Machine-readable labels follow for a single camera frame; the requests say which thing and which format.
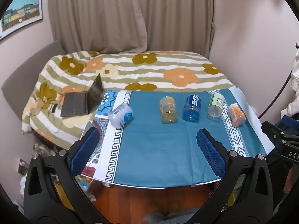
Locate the blue drink bottle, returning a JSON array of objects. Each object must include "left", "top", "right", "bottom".
[{"left": 182, "top": 94, "right": 202, "bottom": 123}]

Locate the person's right hand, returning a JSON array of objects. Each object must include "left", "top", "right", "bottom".
[{"left": 283, "top": 167, "right": 297, "bottom": 194}]

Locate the black cable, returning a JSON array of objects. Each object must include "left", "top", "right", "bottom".
[{"left": 257, "top": 69, "right": 293, "bottom": 120}]

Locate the white plastic bag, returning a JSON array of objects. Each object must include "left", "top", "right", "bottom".
[{"left": 19, "top": 175, "right": 32, "bottom": 195}]

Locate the white plastic bottle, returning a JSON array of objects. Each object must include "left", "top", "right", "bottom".
[{"left": 108, "top": 104, "right": 134, "bottom": 128}]

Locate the framed wall poster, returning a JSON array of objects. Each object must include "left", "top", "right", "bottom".
[{"left": 0, "top": 0, "right": 44, "bottom": 40}]

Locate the floral striped blanket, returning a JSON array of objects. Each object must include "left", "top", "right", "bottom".
[{"left": 21, "top": 50, "right": 235, "bottom": 150}]

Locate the teal patterned tablecloth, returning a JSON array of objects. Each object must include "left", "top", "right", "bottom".
[{"left": 81, "top": 89, "right": 275, "bottom": 188}]

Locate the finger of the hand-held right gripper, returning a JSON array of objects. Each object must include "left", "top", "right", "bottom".
[{"left": 261, "top": 115, "right": 299, "bottom": 145}]

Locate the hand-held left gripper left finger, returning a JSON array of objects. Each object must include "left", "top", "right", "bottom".
[{"left": 23, "top": 127, "right": 104, "bottom": 216}]

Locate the white cloth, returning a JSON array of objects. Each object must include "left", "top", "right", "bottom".
[{"left": 287, "top": 49, "right": 299, "bottom": 117}]

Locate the orange drink bottle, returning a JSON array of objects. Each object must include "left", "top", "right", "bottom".
[{"left": 228, "top": 103, "right": 246, "bottom": 128}]

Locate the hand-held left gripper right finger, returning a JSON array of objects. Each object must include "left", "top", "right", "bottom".
[{"left": 196, "top": 128, "right": 274, "bottom": 216}]

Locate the beige curtain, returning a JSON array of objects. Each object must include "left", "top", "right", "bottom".
[{"left": 47, "top": 0, "right": 215, "bottom": 57}]

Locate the dark grey laptop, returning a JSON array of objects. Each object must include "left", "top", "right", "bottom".
[{"left": 60, "top": 73, "right": 106, "bottom": 117}]

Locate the clear cup with green label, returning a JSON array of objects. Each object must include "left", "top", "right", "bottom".
[{"left": 206, "top": 93, "right": 225, "bottom": 123}]

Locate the grey padded headboard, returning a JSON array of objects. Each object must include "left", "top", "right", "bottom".
[{"left": 1, "top": 40, "right": 66, "bottom": 115}]

